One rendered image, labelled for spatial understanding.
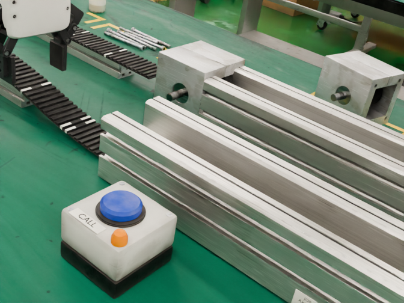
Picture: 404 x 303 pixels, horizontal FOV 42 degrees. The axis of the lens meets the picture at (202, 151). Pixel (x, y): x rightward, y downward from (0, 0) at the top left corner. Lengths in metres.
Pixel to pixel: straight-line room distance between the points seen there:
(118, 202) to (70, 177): 0.17
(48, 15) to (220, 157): 0.31
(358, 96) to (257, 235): 0.42
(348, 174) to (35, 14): 0.45
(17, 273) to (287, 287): 0.26
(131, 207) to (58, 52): 0.36
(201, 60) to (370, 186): 0.30
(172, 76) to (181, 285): 0.36
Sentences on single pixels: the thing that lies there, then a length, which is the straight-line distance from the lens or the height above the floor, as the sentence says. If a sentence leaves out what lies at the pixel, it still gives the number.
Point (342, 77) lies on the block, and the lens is 0.90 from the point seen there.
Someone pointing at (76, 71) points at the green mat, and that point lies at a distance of 0.94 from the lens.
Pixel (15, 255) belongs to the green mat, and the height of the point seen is 0.78.
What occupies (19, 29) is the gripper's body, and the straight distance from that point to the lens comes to 0.74.
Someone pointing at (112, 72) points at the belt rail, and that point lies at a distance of 0.93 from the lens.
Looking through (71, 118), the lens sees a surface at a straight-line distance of 0.75.
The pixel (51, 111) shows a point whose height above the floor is 0.80.
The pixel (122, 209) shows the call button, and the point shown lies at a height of 0.85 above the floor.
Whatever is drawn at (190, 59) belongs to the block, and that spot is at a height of 0.87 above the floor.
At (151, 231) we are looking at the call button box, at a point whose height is 0.84.
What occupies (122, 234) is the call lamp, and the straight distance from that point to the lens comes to 0.47.
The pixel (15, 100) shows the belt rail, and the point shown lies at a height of 0.79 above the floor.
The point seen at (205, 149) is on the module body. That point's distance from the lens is 0.62.
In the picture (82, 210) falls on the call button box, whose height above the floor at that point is 0.84.
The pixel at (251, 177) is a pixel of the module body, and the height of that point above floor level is 0.84.
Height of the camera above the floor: 1.16
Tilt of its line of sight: 31 degrees down
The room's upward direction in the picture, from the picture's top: 10 degrees clockwise
